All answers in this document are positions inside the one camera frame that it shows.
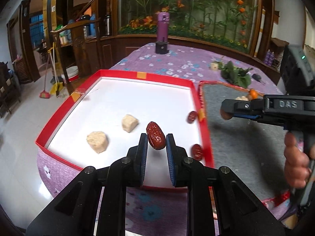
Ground large red date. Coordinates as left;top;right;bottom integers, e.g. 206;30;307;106
146;122;166;150

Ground brown longan fruit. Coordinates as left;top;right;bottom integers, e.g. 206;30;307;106
220;109;233;120

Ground right hand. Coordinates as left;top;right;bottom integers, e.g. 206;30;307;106
284;132;312;189

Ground small red date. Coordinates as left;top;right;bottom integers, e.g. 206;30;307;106
186;111;199;124

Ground small orange tangerine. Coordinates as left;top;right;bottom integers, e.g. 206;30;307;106
248;89;258;101

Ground purple floral tablecloth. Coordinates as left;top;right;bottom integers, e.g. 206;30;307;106
36;41;294;236

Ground black car key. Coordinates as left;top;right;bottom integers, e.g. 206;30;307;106
251;74;263;83

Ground grey felt mat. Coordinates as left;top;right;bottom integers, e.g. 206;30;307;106
200;84;289;200

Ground purple spray cans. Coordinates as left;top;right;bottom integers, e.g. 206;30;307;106
264;50;274;67

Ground green leafy vegetable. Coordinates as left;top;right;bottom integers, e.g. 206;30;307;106
218;61;253;89

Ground red white tray box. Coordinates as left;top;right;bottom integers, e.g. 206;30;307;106
35;69;215;194

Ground black small stand block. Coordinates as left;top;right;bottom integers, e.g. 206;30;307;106
155;41;169;54

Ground white plastic bucket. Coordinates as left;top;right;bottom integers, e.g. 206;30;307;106
66;65;79;82

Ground yellow dustpan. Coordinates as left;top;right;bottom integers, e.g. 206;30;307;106
49;44;64;97

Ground red broom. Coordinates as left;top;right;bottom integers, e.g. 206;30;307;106
39;48;53;99

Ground flower garden mural panel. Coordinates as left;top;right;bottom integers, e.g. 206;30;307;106
118;0;257;53

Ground purple water bottle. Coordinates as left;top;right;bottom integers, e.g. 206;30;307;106
157;12;170;43

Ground wooden chair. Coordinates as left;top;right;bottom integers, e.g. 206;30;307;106
51;19;104;94

